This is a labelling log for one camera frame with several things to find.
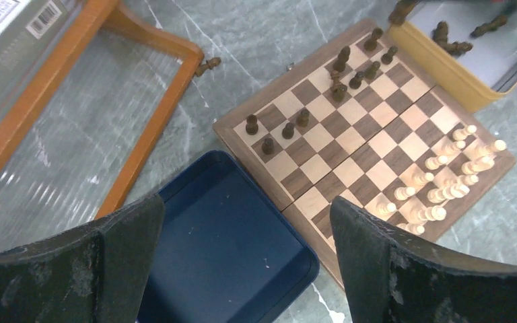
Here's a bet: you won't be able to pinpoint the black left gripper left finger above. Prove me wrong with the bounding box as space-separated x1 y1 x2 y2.
0 194 165 322

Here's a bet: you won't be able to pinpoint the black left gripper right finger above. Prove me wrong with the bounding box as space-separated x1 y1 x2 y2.
330 197 517 322

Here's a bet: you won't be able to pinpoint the dark pawn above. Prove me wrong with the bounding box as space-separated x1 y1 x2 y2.
331 84 347 102

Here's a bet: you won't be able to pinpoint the light chess pieces row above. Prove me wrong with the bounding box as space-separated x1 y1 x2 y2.
355 120 516 240

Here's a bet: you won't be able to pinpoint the wooden chess board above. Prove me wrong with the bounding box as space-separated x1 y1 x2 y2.
214 18 493 282

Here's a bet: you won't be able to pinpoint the dark chess piece upright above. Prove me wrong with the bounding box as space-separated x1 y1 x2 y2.
388 0 419 26

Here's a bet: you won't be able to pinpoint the blue metal tin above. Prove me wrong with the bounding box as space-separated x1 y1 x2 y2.
137 150 320 322

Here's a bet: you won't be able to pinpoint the orange wooden rack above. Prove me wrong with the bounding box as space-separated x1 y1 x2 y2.
0 1 204 223

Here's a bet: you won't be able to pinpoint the white red box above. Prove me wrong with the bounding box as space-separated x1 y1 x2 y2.
0 1 70 95

